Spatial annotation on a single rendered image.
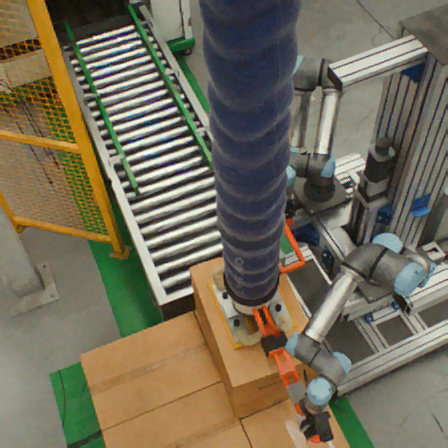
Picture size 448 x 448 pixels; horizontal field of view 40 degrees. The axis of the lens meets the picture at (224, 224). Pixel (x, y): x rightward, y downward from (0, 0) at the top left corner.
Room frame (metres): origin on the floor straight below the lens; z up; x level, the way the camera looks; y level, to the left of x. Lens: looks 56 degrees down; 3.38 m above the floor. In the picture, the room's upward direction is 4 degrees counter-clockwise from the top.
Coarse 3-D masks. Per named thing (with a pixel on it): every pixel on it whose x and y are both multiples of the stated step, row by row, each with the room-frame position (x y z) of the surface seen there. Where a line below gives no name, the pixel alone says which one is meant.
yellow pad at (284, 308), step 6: (282, 294) 1.26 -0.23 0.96; (282, 300) 1.23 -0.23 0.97; (276, 306) 1.19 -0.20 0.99; (282, 306) 1.20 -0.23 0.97; (288, 306) 1.20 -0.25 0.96; (270, 312) 1.18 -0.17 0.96; (276, 312) 1.17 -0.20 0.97; (282, 312) 1.17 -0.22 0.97; (288, 312) 1.17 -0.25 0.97; (276, 318) 1.15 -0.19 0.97; (294, 318) 1.14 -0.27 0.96; (276, 324) 1.12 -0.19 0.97; (294, 324) 1.12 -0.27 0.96
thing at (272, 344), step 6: (282, 330) 1.03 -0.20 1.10; (264, 336) 1.01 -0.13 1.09; (270, 336) 1.01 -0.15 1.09; (282, 336) 1.01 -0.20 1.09; (264, 342) 0.99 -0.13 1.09; (270, 342) 0.99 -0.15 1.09; (276, 342) 0.99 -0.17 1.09; (282, 342) 0.98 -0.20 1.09; (264, 348) 0.97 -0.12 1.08; (270, 348) 0.96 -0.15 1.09; (276, 348) 0.96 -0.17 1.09; (282, 348) 0.95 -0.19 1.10; (270, 354) 0.94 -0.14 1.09
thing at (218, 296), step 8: (216, 288) 1.31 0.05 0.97; (224, 288) 1.31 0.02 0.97; (216, 296) 1.27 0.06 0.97; (224, 296) 1.26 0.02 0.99; (216, 304) 1.24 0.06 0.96; (224, 312) 1.19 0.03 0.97; (224, 320) 1.16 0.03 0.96; (232, 320) 1.15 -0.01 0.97; (240, 320) 1.15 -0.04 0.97; (232, 328) 1.11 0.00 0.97; (240, 328) 1.11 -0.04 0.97; (248, 328) 1.11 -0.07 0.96; (232, 336) 1.08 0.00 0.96; (232, 344) 1.05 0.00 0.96; (240, 344) 1.04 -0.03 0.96
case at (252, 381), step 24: (216, 264) 1.45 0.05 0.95; (192, 288) 1.44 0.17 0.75; (288, 288) 1.30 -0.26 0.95; (216, 312) 1.21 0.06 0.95; (216, 336) 1.09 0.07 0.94; (288, 336) 1.07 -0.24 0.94; (216, 360) 1.11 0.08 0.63; (240, 360) 0.98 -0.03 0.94; (264, 360) 0.97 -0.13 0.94; (240, 384) 0.88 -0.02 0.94; (264, 384) 0.90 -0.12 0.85; (240, 408) 0.88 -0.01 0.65
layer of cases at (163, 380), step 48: (144, 336) 1.30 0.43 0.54; (192, 336) 1.28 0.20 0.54; (96, 384) 1.07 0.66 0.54; (144, 384) 1.06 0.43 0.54; (192, 384) 1.04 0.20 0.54; (144, 432) 0.83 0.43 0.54; (192, 432) 0.82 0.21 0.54; (240, 432) 0.80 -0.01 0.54; (288, 432) 0.79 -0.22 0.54; (336, 432) 0.77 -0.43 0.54
